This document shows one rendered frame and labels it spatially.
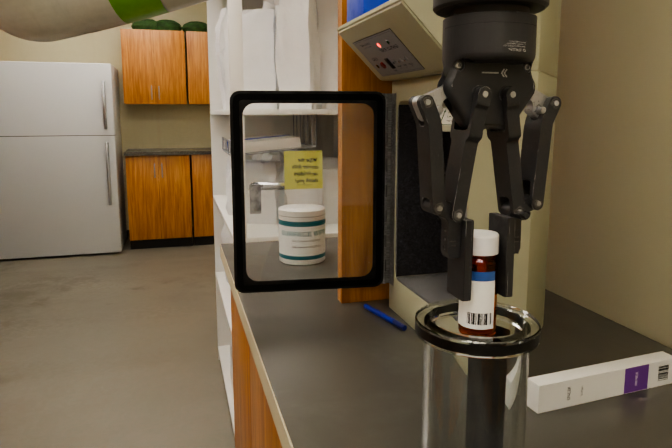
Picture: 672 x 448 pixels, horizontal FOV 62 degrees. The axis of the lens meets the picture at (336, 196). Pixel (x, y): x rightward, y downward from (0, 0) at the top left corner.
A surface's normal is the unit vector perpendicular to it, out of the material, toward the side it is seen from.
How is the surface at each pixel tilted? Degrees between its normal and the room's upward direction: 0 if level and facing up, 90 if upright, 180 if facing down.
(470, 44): 89
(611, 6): 90
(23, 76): 90
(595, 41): 90
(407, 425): 0
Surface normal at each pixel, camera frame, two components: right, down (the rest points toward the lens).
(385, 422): 0.00, -0.99
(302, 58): -0.37, 0.24
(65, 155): 0.28, 0.14
